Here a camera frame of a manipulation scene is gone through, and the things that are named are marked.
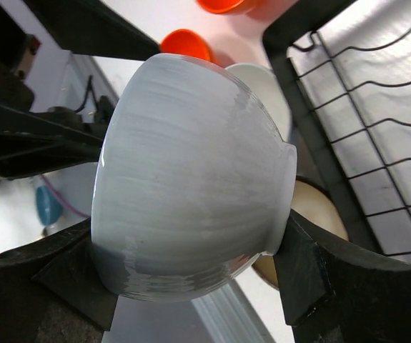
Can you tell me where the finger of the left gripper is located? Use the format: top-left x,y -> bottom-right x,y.
24,0 -> 160,61
0,104 -> 104,180

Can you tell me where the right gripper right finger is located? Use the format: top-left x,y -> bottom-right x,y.
274,211 -> 411,342

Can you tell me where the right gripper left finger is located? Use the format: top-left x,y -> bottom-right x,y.
0,220 -> 118,342

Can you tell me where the white bowl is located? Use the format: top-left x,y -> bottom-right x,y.
225,63 -> 292,142
91,54 -> 297,302

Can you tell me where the brown beige bowl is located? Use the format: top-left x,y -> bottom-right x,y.
252,177 -> 349,289

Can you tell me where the near orange bowl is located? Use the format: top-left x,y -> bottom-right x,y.
160,29 -> 216,63

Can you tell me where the orange bowl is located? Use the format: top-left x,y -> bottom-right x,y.
160,29 -> 216,63
196,0 -> 262,15

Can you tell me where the far orange bowl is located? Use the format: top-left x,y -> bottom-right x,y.
196,0 -> 262,15

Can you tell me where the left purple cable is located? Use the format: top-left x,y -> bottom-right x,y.
39,174 -> 91,219

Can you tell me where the black wire dish rack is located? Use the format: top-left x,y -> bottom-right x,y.
262,1 -> 411,263

